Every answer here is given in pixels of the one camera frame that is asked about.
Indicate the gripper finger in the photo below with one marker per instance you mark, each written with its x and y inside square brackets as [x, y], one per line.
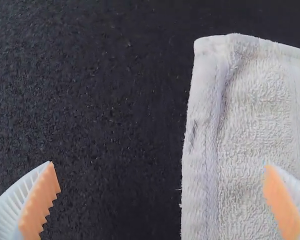
[287, 200]
[17, 207]

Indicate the pale towel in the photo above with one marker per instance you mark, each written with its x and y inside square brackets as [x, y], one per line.
[245, 125]

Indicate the black mat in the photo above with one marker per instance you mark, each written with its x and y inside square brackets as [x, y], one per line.
[90, 100]

